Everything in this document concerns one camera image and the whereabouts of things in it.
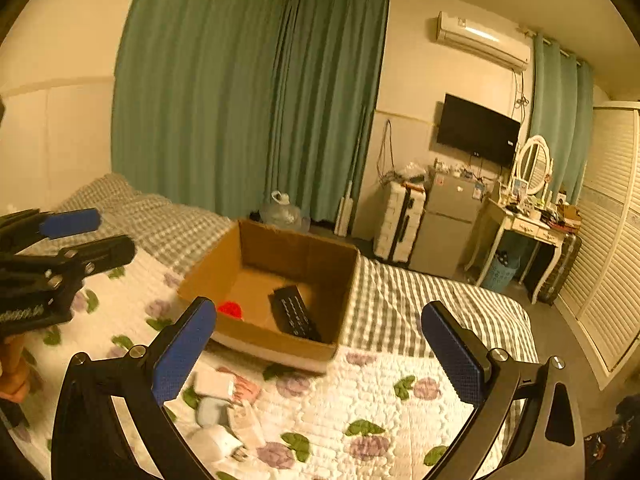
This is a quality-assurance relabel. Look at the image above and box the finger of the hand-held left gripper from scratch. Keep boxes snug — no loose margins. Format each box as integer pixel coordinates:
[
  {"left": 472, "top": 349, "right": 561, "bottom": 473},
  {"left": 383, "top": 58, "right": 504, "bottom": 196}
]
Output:
[
  {"left": 0, "top": 234, "right": 137, "bottom": 282},
  {"left": 0, "top": 208, "right": 102, "bottom": 256}
]

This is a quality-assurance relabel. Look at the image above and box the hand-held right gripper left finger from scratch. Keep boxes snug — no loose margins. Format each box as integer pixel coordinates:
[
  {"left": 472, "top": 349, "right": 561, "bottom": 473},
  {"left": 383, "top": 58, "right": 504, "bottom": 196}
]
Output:
[{"left": 51, "top": 296, "right": 221, "bottom": 480}]

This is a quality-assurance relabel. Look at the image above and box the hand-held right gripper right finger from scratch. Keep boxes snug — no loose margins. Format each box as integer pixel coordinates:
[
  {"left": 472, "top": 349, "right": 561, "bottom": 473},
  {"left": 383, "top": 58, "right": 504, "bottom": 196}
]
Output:
[{"left": 421, "top": 301, "right": 587, "bottom": 480}]

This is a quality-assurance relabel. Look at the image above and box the white square charger box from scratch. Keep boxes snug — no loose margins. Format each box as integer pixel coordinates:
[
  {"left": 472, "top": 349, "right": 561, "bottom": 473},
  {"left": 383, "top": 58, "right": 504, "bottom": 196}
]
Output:
[{"left": 193, "top": 367, "right": 236, "bottom": 401}]

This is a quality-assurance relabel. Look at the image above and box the grey-white charger adapter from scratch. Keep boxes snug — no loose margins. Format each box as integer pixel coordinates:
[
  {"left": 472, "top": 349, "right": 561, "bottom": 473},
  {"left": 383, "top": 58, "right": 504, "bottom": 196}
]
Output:
[{"left": 195, "top": 396, "right": 228, "bottom": 427}]

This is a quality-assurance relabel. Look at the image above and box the white charger with cable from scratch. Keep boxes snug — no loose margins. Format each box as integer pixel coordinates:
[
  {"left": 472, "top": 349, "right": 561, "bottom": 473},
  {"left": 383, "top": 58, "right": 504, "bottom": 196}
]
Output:
[{"left": 230, "top": 400, "right": 266, "bottom": 448}]

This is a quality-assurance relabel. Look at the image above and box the white plug adapter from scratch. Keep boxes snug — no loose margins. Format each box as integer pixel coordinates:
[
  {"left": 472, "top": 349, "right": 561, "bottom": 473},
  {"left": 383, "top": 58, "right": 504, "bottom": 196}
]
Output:
[{"left": 192, "top": 426, "right": 248, "bottom": 463}]

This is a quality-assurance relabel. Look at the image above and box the brown cardboard box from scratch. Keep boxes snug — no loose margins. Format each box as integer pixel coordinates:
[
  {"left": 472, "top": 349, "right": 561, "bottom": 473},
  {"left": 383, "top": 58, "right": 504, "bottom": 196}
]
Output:
[{"left": 177, "top": 218, "right": 361, "bottom": 375}]

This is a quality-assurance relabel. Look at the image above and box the person's left hand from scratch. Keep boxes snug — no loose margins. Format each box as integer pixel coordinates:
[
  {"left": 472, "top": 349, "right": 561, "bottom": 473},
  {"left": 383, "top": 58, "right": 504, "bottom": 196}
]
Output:
[{"left": 0, "top": 332, "right": 32, "bottom": 403}]

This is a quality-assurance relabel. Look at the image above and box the grey checked bedsheet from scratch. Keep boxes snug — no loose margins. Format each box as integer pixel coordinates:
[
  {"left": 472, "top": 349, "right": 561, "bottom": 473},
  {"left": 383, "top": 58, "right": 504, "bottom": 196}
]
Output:
[{"left": 52, "top": 172, "right": 533, "bottom": 361}]

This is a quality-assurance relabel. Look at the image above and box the blue waste bin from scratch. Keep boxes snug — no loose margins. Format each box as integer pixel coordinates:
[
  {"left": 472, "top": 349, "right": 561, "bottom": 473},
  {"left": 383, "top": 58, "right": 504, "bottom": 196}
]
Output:
[{"left": 482, "top": 250, "right": 523, "bottom": 291}]

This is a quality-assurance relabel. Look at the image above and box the black remote control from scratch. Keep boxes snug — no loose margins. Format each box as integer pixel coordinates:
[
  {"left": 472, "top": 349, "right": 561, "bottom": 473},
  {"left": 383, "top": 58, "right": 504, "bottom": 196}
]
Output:
[{"left": 270, "top": 285, "right": 323, "bottom": 343}]

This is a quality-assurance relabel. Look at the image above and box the small grey fridge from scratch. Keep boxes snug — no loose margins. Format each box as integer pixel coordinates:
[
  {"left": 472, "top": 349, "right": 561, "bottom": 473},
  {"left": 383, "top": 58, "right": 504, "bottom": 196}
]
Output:
[{"left": 409, "top": 172, "right": 488, "bottom": 278}]

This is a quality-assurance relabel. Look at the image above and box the dark suitcase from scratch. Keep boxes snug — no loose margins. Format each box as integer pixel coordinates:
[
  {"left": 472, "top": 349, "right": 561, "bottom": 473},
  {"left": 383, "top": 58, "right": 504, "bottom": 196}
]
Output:
[{"left": 535, "top": 232, "right": 583, "bottom": 306}]

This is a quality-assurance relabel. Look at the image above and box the white suitcase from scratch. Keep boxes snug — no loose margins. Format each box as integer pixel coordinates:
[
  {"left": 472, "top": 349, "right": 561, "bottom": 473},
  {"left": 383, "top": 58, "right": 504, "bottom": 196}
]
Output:
[{"left": 372, "top": 180, "right": 426, "bottom": 263}]

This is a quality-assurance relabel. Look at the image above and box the white dressing table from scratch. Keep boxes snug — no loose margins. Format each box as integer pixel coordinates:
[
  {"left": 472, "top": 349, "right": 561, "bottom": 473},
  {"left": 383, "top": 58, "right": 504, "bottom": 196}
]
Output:
[{"left": 465, "top": 197, "right": 581, "bottom": 303}]

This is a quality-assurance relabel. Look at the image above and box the clear plastic water jug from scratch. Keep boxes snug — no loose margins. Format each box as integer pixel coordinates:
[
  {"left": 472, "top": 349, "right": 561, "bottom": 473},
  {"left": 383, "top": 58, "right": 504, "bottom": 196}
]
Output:
[{"left": 260, "top": 191, "right": 311, "bottom": 233}]

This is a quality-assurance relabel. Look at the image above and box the dark cloth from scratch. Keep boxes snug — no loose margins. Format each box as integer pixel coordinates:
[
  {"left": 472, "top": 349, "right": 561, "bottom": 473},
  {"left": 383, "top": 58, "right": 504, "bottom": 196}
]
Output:
[{"left": 585, "top": 395, "right": 640, "bottom": 480}]

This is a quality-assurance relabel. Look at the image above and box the white mop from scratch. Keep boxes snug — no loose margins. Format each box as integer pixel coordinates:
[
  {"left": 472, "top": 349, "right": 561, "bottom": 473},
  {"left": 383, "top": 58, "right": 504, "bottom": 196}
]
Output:
[{"left": 334, "top": 105, "right": 366, "bottom": 237}]

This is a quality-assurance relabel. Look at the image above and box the wide green curtain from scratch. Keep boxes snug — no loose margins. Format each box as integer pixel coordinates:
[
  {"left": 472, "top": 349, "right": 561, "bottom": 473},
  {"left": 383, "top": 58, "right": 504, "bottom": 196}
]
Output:
[{"left": 111, "top": 0, "right": 296, "bottom": 221}]

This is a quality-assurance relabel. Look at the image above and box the white louvered wardrobe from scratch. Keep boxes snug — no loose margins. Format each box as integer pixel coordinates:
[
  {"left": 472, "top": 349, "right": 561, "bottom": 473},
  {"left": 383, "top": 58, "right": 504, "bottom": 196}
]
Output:
[{"left": 555, "top": 101, "right": 640, "bottom": 391}]

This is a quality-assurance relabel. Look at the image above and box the white oval vanity mirror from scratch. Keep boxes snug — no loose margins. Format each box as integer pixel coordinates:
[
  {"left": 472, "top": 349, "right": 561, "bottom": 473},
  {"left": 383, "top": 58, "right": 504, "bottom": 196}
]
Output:
[{"left": 511, "top": 135, "right": 555, "bottom": 198}]

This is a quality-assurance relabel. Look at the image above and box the green curtain with eyelets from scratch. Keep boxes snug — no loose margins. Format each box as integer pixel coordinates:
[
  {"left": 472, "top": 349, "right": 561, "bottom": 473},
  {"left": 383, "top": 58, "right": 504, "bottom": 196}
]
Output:
[{"left": 527, "top": 32, "right": 596, "bottom": 206}]

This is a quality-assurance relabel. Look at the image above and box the narrow green curtain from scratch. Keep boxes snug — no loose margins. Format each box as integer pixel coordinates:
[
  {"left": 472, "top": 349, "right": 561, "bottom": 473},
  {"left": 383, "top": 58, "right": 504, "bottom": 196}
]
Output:
[{"left": 267, "top": 0, "right": 391, "bottom": 226}]

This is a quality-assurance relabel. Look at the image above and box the white air conditioner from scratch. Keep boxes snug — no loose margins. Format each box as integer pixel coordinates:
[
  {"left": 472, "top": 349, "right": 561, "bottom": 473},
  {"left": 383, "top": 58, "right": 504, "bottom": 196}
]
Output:
[{"left": 435, "top": 10, "right": 532, "bottom": 72}]

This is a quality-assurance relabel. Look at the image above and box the hanging wall cable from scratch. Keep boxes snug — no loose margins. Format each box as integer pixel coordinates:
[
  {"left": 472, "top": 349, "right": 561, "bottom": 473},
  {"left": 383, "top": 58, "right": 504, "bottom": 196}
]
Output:
[{"left": 380, "top": 119, "right": 396, "bottom": 181}]

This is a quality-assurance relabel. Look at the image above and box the black wall television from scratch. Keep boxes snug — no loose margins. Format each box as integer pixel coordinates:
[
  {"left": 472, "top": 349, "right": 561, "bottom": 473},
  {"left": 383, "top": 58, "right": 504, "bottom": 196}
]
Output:
[{"left": 436, "top": 93, "right": 522, "bottom": 165}]

